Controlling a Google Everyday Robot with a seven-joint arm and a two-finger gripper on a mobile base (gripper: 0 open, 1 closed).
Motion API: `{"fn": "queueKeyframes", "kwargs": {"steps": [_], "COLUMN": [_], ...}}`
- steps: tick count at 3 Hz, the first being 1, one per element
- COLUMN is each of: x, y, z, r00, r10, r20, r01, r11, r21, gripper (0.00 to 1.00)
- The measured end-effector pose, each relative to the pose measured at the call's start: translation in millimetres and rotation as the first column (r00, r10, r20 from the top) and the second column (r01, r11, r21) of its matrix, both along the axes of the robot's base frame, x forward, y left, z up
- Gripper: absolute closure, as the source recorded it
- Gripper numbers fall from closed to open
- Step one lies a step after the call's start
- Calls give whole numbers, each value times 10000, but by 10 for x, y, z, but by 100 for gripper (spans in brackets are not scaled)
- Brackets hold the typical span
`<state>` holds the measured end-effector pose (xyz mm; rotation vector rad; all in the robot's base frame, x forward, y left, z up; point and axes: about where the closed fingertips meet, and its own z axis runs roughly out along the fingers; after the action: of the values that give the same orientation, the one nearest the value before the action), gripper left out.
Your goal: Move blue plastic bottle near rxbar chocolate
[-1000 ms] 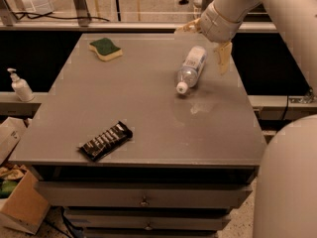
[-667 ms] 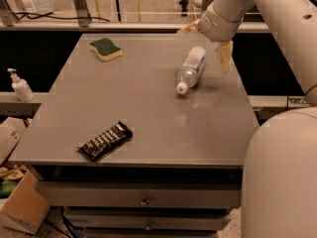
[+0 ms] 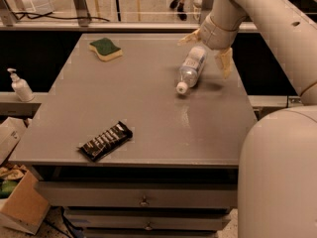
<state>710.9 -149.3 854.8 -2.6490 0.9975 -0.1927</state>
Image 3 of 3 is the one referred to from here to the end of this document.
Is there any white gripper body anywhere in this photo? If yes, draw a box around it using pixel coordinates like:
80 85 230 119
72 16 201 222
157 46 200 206
199 15 238 50

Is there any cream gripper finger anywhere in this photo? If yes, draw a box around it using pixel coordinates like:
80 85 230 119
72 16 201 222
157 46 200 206
215 48 233 78
177 29 201 46

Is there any clear plastic water bottle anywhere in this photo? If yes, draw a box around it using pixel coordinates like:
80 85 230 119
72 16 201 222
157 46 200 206
176 46 207 94

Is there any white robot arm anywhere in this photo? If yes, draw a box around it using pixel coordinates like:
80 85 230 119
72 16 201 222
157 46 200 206
185 0 317 238

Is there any black rxbar chocolate bar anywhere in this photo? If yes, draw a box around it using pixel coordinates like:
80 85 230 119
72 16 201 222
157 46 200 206
78 121 133 162

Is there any white pump dispenser bottle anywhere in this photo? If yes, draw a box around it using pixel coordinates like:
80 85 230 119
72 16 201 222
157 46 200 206
7 68 34 102

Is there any green and yellow sponge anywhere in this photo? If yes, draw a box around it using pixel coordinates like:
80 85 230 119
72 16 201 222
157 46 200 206
89 38 123 61

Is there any grey drawer cabinet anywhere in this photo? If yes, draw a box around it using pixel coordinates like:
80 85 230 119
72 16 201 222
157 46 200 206
11 34 256 238

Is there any white cardboard box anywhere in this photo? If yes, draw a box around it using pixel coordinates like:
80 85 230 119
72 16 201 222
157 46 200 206
0 117 27 164

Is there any top grey drawer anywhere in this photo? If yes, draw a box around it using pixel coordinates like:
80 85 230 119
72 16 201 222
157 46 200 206
35 181 238 208

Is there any grey drawer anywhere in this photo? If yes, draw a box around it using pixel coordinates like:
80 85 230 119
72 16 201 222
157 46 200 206
64 208 230 231
35 181 238 208

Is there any cardboard box with items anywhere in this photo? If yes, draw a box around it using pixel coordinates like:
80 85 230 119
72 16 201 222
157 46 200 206
0 165 51 234

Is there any black cable on shelf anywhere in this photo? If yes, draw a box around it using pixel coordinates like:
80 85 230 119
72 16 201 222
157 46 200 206
13 11 111 23

